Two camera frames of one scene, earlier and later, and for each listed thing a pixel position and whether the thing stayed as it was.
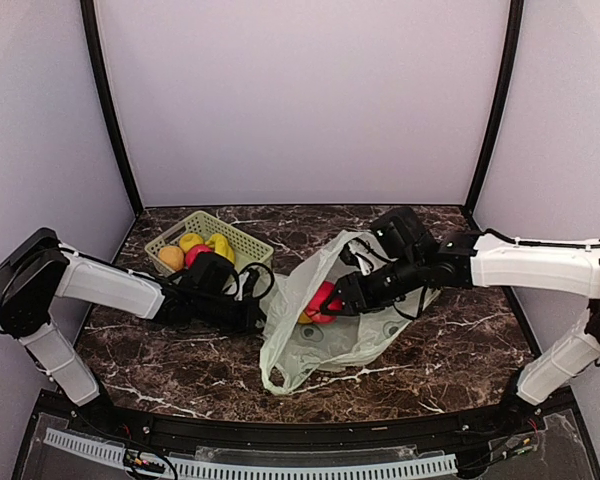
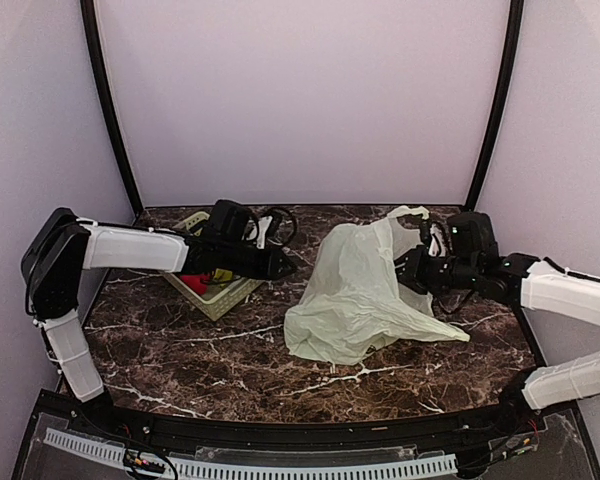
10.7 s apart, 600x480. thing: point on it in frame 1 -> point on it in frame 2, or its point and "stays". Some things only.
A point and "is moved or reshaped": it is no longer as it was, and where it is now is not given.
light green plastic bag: x=291 y=350 is moved or reshaped
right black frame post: x=516 y=15 stays
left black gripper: x=252 y=310 -> x=270 y=268
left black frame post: x=88 y=16 stays
